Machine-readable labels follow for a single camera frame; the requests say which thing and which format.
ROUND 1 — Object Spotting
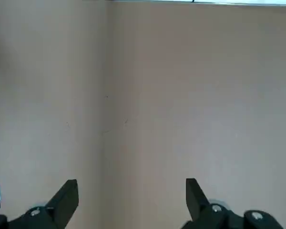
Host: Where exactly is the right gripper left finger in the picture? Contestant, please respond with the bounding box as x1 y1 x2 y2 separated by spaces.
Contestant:
0 179 80 229

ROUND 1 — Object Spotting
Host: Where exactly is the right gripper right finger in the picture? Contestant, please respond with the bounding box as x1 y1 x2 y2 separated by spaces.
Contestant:
180 178 283 229

